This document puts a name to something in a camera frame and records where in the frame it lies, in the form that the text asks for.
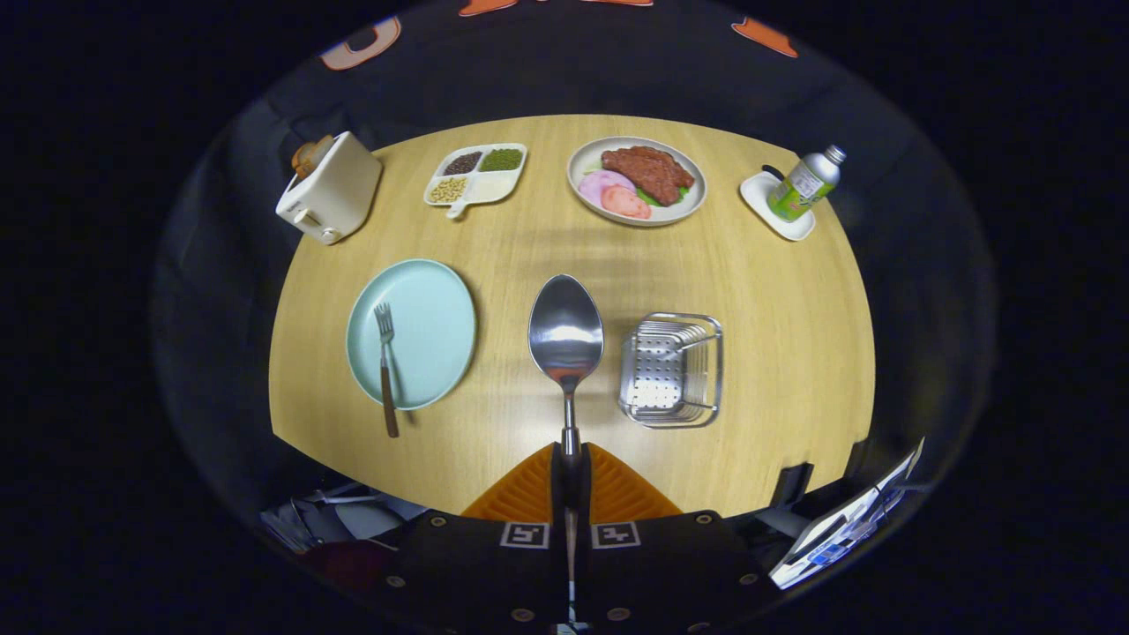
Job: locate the cream white toaster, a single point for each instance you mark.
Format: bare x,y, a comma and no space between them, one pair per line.
340,190

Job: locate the brown toast slices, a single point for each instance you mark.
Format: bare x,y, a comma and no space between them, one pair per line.
310,157

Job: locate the white square coaster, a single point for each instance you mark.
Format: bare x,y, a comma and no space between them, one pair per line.
760,198

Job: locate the green label metal bottle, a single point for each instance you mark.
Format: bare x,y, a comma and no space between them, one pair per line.
801,185

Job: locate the white divided bean tray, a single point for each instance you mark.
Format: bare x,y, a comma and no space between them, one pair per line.
494,185

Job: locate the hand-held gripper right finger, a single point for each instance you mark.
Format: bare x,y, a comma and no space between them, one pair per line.
586,494

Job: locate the white round food plate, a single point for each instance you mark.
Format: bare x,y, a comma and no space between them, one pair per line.
591,159

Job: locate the grey white plastic object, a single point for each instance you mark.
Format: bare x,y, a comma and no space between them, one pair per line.
362,516

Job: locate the pink ham slices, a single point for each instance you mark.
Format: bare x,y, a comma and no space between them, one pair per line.
609,192

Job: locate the black table clamp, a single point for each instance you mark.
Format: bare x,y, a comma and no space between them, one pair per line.
794,485
857,457

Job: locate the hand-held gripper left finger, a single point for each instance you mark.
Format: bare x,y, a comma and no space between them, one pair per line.
557,494

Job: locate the light blue round plate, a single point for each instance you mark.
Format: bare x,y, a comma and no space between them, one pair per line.
432,331

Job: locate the dark red cloth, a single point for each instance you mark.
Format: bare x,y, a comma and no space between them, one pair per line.
348,564

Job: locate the brown steak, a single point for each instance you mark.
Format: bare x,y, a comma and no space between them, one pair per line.
651,170

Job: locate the white tablet screen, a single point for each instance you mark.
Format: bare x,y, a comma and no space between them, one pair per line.
838,529

